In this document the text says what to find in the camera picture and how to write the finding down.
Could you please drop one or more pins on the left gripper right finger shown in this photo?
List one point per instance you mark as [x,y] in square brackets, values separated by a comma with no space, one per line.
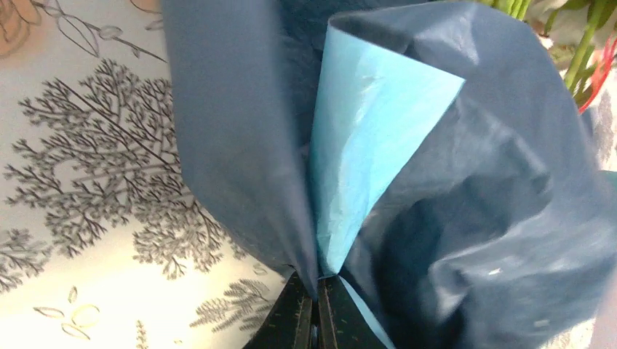
[340,323]

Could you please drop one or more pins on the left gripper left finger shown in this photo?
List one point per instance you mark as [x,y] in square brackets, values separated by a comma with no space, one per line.
[290,323]

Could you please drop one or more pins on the blue wrapping paper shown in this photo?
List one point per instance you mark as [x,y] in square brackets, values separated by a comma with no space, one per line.
[425,152]

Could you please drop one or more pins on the artificial flower bouquet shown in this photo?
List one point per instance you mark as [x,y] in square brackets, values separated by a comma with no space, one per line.
[583,37]

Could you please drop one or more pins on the floral patterned table mat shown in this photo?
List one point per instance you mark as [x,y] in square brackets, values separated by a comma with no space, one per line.
[103,244]

